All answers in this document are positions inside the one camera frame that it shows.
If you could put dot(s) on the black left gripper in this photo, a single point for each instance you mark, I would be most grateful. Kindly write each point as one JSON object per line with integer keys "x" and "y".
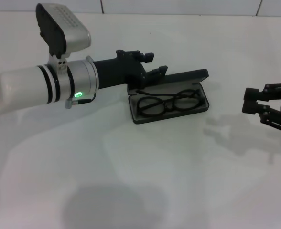
{"x": 116, "y": 71}

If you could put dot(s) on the black glasses case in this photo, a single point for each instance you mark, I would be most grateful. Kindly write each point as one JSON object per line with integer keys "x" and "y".
{"x": 193, "y": 77}

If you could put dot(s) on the black round-frame glasses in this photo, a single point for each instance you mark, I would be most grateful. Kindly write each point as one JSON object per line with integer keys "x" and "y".
{"x": 165, "y": 106}

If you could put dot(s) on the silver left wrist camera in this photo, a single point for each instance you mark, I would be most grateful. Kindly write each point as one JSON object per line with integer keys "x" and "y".
{"x": 59, "y": 31}

